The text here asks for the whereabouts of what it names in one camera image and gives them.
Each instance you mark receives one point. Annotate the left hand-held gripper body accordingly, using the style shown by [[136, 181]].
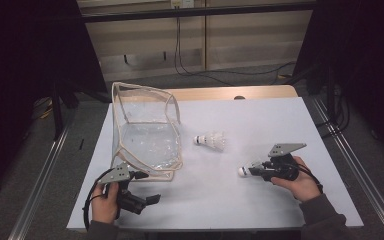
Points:
[[117, 174]]

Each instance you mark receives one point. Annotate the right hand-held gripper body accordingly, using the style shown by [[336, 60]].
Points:
[[281, 166]]

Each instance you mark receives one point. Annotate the clear plastic bag beige trim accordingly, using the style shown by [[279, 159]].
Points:
[[146, 146]]

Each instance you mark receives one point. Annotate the person's right hand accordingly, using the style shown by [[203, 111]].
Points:
[[305, 186]]

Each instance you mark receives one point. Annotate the person's left hand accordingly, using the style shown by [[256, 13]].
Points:
[[102, 208]]

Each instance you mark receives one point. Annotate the small black stick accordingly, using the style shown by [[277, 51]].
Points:
[[81, 144]]

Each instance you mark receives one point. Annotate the white table sheet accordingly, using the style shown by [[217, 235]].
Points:
[[246, 113]]

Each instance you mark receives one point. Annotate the dark table grommet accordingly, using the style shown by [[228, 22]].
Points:
[[239, 97]]

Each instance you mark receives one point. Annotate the light wooden cabinet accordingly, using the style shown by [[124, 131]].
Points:
[[246, 36]]

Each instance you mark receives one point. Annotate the black curtain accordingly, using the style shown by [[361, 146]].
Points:
[[373, 50], [13, 66]]

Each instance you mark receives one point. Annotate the black horizontal bar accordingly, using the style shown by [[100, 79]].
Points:
[[196, 12]]

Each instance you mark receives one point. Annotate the metal floor rail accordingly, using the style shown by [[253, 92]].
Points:
[[40, 186], [360, 166]]

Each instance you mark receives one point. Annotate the black stand post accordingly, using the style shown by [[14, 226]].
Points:
[[330, 90], [57, 110]]

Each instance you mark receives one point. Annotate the small black cabinet bracket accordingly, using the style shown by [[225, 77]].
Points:
[[125, 59], [164, 55]]

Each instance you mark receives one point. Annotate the white wall outlet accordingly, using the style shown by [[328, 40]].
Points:
[[182, 3]]

